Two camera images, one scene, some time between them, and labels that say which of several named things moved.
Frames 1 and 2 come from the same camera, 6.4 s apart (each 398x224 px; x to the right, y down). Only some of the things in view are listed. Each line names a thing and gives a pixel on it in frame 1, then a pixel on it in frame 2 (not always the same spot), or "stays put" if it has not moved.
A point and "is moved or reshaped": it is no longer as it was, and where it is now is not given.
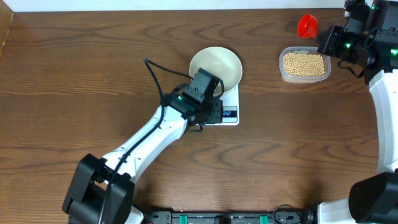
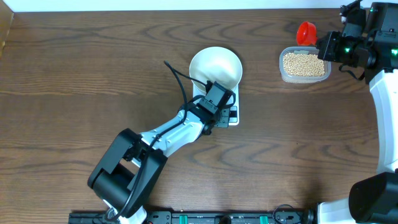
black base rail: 308,216 stays put
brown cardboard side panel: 6,17 stays put
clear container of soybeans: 299,65 stays put
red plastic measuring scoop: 307,27 is moved or reshaped
